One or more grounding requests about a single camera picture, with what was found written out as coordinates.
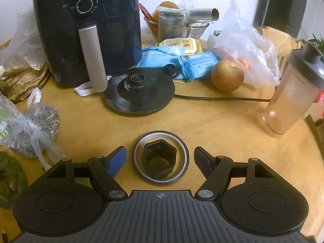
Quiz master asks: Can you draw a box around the green potted plant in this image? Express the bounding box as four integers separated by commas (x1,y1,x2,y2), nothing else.
307,34,324,53

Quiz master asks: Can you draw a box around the amber tape roll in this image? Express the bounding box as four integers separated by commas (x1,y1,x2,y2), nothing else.
132,131,190,186

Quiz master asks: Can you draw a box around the black kettle base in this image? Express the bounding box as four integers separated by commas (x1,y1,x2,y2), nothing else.
103,68,176,114

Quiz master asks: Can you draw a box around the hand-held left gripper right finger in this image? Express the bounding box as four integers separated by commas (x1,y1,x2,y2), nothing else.
194,146,275,201

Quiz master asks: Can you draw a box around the crumpled bag with brown contents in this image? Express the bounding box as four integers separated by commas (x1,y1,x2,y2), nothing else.
0,11,50,102

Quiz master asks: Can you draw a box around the blue wipes packet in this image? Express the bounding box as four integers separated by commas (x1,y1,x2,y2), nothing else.
178,51,219,83
137,46,186,69

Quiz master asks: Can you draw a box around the white plastic bag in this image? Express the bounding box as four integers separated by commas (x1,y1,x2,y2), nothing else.
208,0,280,88

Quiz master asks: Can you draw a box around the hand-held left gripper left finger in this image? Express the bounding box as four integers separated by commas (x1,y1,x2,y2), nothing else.
47,145,128,201

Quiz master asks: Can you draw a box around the black air fryer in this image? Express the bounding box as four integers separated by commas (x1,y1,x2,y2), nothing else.
32,0,143,92

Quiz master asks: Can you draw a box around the round yellow-brown pear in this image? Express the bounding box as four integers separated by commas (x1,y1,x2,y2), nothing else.
211,59,245,92

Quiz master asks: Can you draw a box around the black hexagonal holder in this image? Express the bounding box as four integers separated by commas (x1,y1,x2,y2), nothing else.
141,139,178,180

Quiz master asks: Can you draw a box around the red snack packet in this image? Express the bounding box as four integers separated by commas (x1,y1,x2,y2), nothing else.
138,3,155,22

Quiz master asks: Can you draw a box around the glass bowl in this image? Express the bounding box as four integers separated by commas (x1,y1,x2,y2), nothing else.
144,16,210,42

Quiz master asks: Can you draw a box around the green net bag of nuts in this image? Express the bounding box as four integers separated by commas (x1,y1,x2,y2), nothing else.
0,151,93,209

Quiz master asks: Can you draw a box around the white plastic strap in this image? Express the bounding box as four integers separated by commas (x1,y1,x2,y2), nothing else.
74,75,112,97

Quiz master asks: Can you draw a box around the black monitor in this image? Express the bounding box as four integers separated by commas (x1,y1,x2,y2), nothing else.
253,0,308,39

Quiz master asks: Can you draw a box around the silver foil roll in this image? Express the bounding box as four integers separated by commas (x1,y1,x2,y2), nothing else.
189,7,220,24

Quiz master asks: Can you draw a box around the clear shaker bottle grey lid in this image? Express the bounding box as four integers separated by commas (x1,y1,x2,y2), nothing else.
262,42,324,139

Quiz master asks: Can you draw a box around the yellow wipes packet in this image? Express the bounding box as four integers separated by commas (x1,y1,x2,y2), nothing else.
155,37,203,55

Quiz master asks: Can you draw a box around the small black round cap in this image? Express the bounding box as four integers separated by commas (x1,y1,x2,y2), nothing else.
163,64,179,78

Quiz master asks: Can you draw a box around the white foil packet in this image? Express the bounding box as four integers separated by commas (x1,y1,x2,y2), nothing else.
156,8,190,26

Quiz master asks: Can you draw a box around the wooden chair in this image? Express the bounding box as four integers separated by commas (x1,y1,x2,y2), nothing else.
257,27,304,64

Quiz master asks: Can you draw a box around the clear bag of seeds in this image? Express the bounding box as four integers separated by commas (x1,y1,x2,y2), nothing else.
5,87,67,171

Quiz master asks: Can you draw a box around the clear packet with green label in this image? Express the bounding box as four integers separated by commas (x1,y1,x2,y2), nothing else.
0,95,27,143

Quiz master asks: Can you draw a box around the black kettle base cable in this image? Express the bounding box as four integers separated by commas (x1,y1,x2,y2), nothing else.
173,94,275,103

